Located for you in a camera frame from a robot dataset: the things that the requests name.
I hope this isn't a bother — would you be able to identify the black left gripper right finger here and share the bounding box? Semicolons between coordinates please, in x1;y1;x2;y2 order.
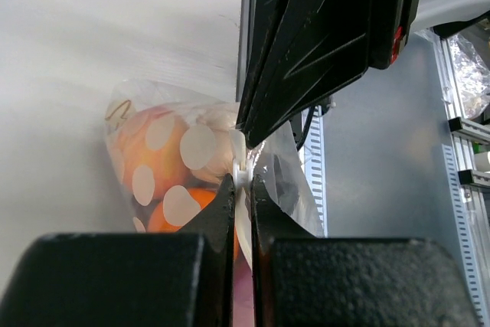
250;176;479;326

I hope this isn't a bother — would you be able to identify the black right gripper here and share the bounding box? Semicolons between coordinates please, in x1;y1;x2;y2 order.
243;0;419;148

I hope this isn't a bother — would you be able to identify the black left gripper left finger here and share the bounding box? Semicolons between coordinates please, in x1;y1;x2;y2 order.
1;175;236;326

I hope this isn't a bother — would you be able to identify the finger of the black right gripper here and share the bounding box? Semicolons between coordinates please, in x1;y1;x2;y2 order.
236;0;302;128

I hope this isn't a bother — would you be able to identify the pink onion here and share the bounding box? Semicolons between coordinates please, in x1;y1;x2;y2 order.
233;253;255;327

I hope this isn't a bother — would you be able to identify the orange fruit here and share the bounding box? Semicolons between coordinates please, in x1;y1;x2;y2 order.
146;188;240;263

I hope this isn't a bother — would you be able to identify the garlic bulb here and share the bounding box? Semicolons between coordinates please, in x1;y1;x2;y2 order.
191;103;238;184

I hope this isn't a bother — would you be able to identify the clear zip top bag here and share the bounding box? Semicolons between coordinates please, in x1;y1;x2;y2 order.
105;80;324;326

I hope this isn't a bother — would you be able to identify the peach fruit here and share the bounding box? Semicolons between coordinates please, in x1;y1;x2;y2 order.
109;106;189;206

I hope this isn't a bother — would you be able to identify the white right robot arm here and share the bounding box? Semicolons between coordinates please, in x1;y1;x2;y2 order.
237;0;489;148

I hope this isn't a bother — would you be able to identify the white slotted cable duct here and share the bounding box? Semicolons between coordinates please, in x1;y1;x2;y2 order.
300;106;328;237

